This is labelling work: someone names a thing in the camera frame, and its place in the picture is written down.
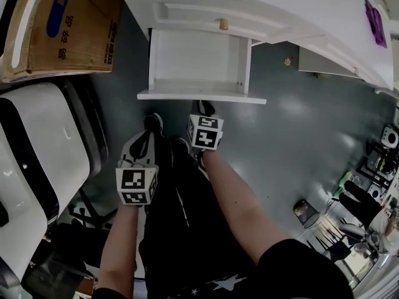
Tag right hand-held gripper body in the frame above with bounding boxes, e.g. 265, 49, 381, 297
186, 113, 225, 152

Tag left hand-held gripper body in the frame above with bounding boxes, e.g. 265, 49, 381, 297
115, 129, 163, 209

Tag white drawer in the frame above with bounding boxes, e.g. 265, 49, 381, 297
137, 26, 267, 105

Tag person's right forearm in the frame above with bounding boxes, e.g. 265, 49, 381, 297
201, 149, 292, 267

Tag person's left forearm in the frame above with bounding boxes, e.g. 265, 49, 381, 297
95, 203, 148, 293

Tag white dressing table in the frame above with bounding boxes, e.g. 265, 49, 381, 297
108, 0, 399, 95

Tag person's black shoe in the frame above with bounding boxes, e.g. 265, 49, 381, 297
171, 136, 191, 157

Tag black chair base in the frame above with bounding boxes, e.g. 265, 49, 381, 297
67, 187, 115, 232

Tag person's black trousers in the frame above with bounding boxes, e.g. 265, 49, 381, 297
138, 135, 260, 299

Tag white and black appliance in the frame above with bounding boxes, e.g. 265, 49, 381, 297
0, 82, 92, 288

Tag black mesh waste bin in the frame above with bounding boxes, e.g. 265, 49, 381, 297
292, 199, 321, 229

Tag brown cardboard box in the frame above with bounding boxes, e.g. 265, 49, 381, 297
1, 0, 123, 84

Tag green object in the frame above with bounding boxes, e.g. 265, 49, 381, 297
334, 170, 355, 196

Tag person's black star shirt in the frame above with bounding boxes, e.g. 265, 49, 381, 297
93, 237, 355, 299

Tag black metal chair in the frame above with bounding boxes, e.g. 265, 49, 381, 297
307, 222, 367, 263

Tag purple cloth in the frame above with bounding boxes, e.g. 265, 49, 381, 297
363, 0, 388, 49

